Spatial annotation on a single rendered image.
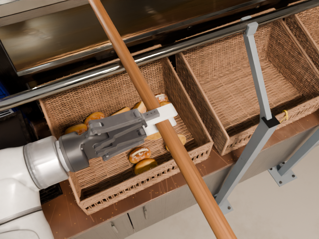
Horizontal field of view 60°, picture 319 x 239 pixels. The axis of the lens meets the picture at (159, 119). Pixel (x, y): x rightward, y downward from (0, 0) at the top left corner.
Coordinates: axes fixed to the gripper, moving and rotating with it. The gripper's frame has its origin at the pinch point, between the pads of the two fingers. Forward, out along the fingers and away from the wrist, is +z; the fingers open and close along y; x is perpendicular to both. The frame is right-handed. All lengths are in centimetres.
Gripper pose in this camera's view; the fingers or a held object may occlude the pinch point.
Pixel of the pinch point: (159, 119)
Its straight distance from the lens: 58.0
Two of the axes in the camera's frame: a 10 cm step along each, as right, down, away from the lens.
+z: 9.1, -3.5, 2.2
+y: 0.0, 5.4, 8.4
